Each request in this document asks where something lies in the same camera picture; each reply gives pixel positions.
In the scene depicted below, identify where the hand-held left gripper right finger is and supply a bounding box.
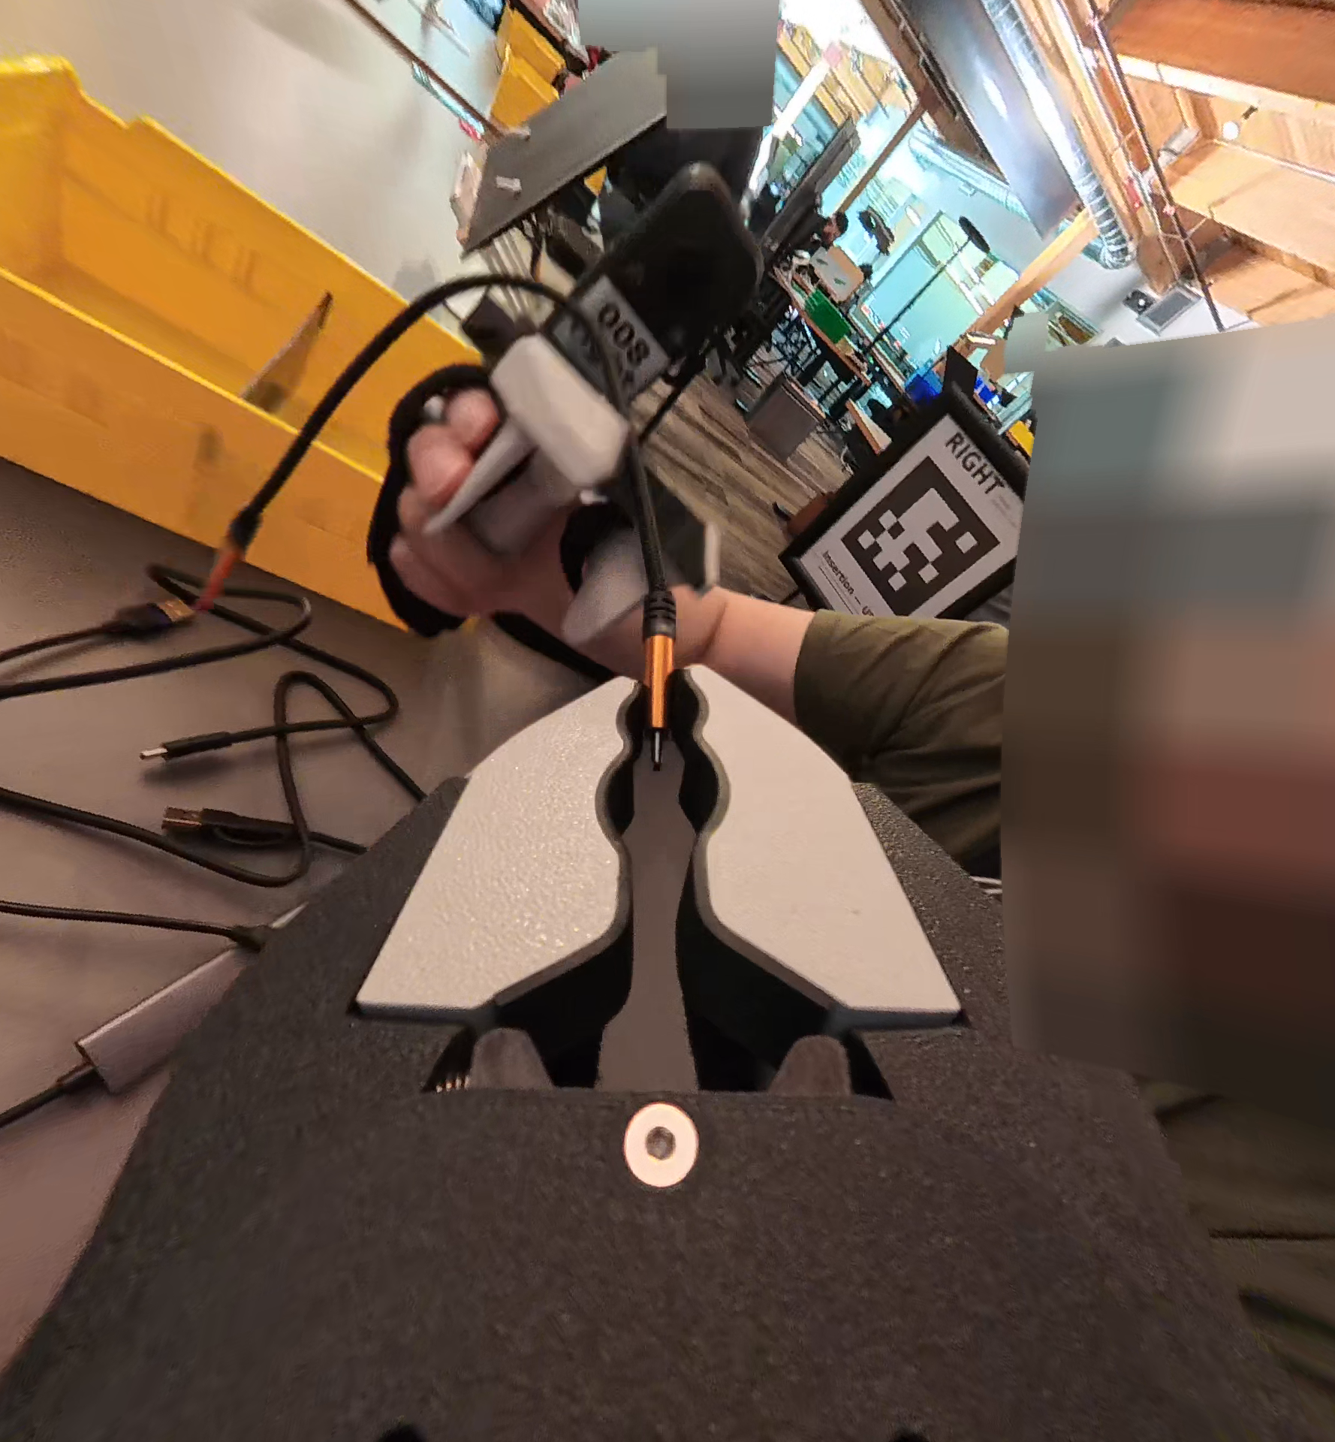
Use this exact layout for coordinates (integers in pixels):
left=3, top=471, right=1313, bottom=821
left=674, top=665, right=965, bottom=1092

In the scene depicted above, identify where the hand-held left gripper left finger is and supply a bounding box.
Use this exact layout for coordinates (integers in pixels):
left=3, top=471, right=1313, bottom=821
left=355, top=675, right=641, bottom=1092

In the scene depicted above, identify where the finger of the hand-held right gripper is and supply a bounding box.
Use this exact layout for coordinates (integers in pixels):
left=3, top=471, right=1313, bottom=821
left=562, top=526, right=672, bottom=651
left=631, top=494, right=725, bottom=595

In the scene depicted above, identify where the black cable with orange plug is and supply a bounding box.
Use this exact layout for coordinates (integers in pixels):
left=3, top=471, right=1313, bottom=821
left=194, top=276, right=686, bottom=775

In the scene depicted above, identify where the yellow plastic bin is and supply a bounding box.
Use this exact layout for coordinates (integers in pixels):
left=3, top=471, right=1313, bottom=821
left=0, top=56, right=478, bottom=632

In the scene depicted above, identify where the person's right hand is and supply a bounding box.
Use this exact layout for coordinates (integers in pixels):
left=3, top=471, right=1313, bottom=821
left=389, top=387, right=581, bottom=634

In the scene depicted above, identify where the black white marker sign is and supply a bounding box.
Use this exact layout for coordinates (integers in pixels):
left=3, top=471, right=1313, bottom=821
left=780, top=411, right=1032, bottom=620

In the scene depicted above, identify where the black usb-a cable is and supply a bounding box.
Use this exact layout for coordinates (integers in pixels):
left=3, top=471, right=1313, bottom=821
left=158, top=802, right=367, bottom=857

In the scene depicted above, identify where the thin black usb cable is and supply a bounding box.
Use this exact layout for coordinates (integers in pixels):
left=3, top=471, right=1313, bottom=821
left=0, top=670, right=427, bottom=891

